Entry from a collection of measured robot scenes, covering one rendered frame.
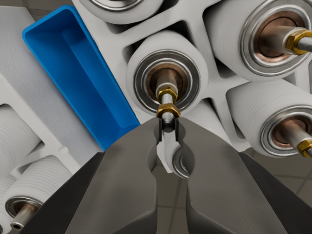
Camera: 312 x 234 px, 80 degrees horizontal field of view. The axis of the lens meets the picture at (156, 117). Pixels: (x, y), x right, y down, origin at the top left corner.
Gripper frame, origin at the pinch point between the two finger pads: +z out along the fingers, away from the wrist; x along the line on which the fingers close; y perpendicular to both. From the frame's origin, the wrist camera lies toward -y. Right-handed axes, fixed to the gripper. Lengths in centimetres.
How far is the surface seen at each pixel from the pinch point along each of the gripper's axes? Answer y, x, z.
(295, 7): -6.4, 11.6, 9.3
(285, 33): -4.5, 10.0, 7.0
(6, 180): 23.3, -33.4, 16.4
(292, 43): -3.8, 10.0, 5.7
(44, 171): 18.6, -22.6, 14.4
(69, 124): 13.1, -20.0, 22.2
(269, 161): 34, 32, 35
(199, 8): -6.8, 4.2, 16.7
